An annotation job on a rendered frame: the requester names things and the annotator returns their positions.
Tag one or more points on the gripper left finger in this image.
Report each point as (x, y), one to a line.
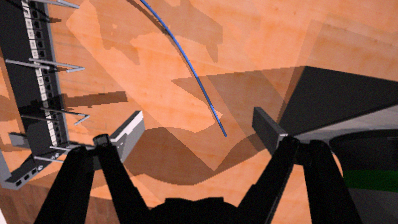
(68, 198)

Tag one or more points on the black metal rack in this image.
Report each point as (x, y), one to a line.
(25, 36)

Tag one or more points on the blue cable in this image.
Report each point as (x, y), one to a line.
(176, 42)

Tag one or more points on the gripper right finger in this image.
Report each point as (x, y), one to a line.
(329, 199)

